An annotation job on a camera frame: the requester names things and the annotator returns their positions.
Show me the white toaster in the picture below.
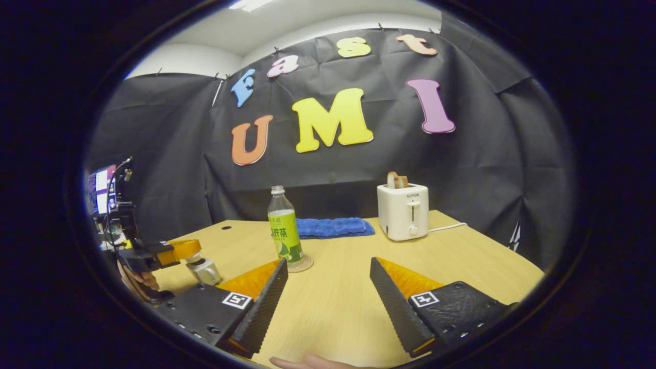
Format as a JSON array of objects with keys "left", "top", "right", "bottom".
[{"left": 377, "top": 183, "right": 429, "bottom": 241}]

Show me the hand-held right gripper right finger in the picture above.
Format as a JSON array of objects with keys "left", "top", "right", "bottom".
[{"left": 370, "top": 256, "right": 510, "bottom": 358}]

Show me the computer monitor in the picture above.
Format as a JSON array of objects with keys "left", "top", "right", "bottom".
[{"left": 87, "top": 165, "right": 117, "bottom": 216}]

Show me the ceiling light panel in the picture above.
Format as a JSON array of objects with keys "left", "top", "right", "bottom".
[{"left": 229, "top": 0, "right": 273, "bottom": 12}]

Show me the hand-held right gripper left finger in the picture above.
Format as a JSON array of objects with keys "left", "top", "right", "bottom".
[{"left": 154, "top": 257, "right": 289, "bottom": 359}]

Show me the green label water bottle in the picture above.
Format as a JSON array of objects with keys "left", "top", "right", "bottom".
[{"left": 267, "top": 186, "right": 304, "bottom": 264}]

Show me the blue towel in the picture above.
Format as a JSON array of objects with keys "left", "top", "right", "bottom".
[{"left": 296, "top": 217, "right": 376, "bottom": 239}]

